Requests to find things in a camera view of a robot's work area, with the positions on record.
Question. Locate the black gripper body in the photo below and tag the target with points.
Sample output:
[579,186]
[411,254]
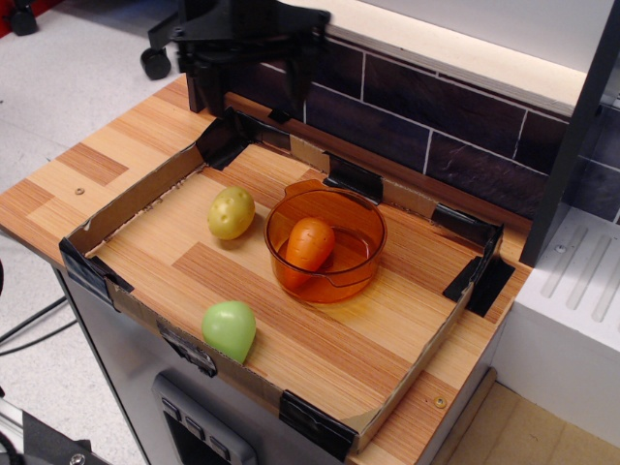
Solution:
[234,33]

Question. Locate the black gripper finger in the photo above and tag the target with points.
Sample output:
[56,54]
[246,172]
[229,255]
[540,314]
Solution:
[298,82]
[210,89]

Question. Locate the orange toy carrot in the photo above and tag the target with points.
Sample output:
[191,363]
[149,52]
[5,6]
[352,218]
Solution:
[310,243]

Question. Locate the cardboard fence with black tape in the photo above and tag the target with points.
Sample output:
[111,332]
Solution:
[378,378]

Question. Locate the transparent orange plastic pot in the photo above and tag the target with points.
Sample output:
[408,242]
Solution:
[360,236]

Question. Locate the black office chair caster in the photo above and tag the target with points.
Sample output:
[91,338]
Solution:
[154,59]

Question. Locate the yellow toy potato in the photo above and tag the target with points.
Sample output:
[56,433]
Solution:
[231,213]

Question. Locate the green toy pear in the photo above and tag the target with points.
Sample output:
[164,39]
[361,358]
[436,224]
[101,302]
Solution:
[230,328]

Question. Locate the grey control panel with buttons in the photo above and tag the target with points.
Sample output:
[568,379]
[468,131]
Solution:
[197,435]

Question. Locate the dark upright post left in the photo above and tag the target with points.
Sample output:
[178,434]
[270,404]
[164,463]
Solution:
[193,99]

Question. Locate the dark grey upright post right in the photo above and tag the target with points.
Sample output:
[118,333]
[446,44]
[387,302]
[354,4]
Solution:
[600,88]

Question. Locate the black metal bracket bottom left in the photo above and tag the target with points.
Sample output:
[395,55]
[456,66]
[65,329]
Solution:
[27,440]

